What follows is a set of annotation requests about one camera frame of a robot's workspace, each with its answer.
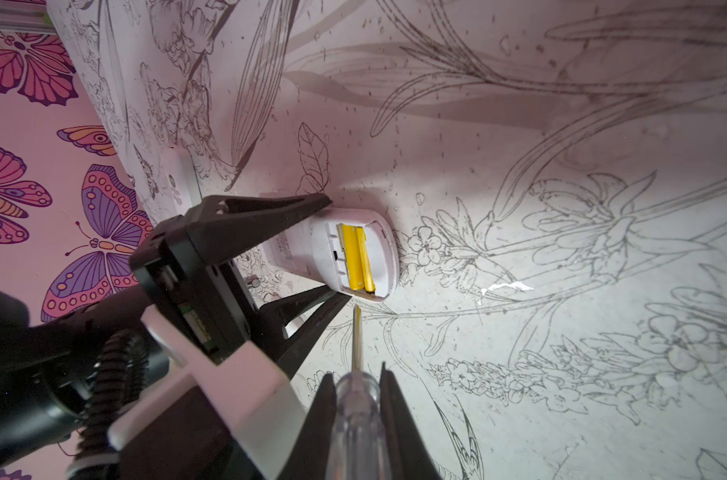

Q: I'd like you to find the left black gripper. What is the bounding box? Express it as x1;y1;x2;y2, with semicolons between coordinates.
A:
130;193;352;379

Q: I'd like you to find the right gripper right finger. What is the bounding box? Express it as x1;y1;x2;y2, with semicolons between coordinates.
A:
379;364;441;480

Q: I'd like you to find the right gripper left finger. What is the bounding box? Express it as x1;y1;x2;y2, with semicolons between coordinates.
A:
278;373;338;480

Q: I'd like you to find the thin grey screwdriver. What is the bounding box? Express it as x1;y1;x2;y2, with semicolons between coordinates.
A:
326;306;391;480

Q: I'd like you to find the yellow battery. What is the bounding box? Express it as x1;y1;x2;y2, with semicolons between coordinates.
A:
356;227;375;294
339;224;365;291

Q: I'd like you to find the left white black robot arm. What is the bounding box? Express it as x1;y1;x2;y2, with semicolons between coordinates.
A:
0;193;349;468

